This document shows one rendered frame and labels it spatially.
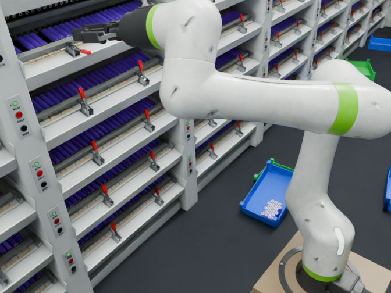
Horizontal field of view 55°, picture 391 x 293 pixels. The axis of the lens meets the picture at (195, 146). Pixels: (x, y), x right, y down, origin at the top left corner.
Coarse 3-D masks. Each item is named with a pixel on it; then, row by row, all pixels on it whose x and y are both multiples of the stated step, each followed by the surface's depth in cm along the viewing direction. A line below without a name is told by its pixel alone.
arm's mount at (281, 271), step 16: (288, 256) 126; (352, 256) 125; (272, 272) 121; (288, 272) 121; (352, 272) 120; (368, 272) 120; (384, 272) 119; (256, 288) 117; (272, 288) 116; (288, 288) 116; (368, 288) 115; (384, 288) 115
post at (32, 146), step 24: (0, 24) 90; (0, 72) 94; (0, 96) 96; (24, 96) 101; (0, 120) 99; (24, 144) 106; (24, 168) 108; (48, 168) 115; (48, 192) 118; (48, 240) 124; (72, 240) 133; (48, 264) 138; (72, 288) 141
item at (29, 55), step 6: (54, 42) 109; (60, 42) 110; (72, 42) 113; (78, 42) 115; (36, 48) 106; (42, 48) 106; (48, 48) 107; (54, 48) 109; (60, 48) 111; (18, 54) 102; (24, 54) 103; (30, 54) 103; (36, 54) 105; (42, 54) 107; (48, 54) 107; (24, 60) 103; (36, 60) 104
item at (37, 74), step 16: (96, 0) 129; (160, 0) 137; (32, 16) 113; (48, 16) 118; (80, 48) 114; (96, 48) 116; (112, 48) 121; (128, 48) 127; (32, 64) 104; (48, 64) 106; (64, 64) 108; (80, 64) 113; (32, 80) 102; (48, 80) 107
